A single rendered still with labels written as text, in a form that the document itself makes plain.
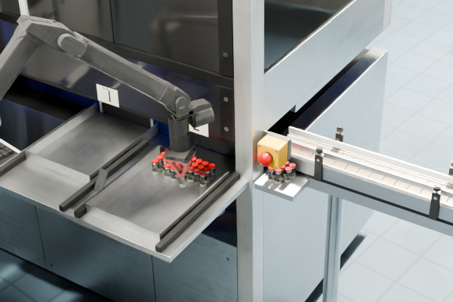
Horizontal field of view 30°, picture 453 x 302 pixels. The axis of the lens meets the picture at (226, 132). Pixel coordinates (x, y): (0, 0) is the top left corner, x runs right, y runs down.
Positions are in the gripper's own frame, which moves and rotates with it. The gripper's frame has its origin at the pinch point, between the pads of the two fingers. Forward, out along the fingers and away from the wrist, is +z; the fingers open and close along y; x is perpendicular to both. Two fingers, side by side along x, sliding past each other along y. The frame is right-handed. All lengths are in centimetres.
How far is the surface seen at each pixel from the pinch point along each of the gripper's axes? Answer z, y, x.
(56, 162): 3.5, -0.6, 40.8
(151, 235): 4.9, -22.7, 0.7
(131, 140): 7.4, 21.3, 25.9
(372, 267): 97, 82, -46
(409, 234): 98, 108, -58
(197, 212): 5.2, -9.9, -7.8
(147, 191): 7.0, -2.3, 10.4
